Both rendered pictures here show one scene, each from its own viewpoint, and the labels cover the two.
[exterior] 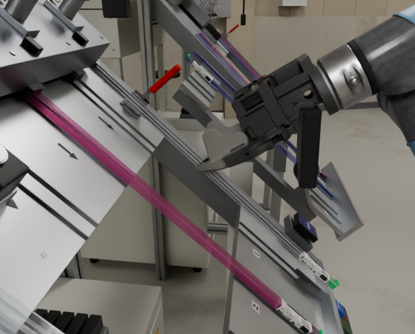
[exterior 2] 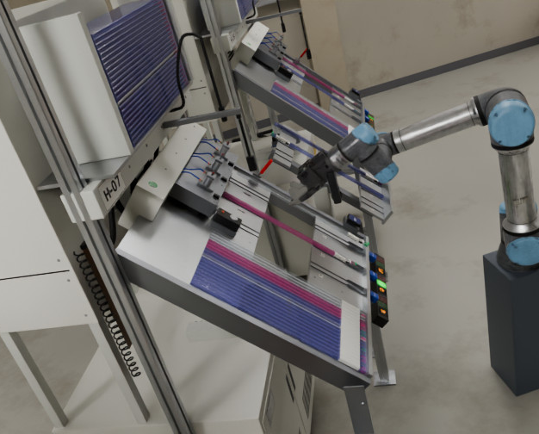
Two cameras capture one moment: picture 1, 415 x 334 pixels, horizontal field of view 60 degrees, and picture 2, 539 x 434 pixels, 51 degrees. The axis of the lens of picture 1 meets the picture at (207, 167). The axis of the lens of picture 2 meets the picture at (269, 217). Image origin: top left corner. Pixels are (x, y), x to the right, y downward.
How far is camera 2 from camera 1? 1.34 m
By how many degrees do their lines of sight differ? 8
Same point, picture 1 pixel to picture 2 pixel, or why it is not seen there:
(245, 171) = (323, 194)
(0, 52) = (219, 186)
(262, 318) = (325, 258)
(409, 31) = (355, 140)
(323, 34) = not seen: outside the picture
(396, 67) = (355, 152)
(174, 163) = (278, 202)
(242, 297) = (316, 252)
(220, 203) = (306, 217)
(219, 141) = (295, 191)
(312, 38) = not seen: outside the picture
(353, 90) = (342, 163)
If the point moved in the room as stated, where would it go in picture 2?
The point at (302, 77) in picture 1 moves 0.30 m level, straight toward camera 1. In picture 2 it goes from (322, 161) to (303, 209)
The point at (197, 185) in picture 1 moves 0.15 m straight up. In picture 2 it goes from (292, 210) to (282, 172)
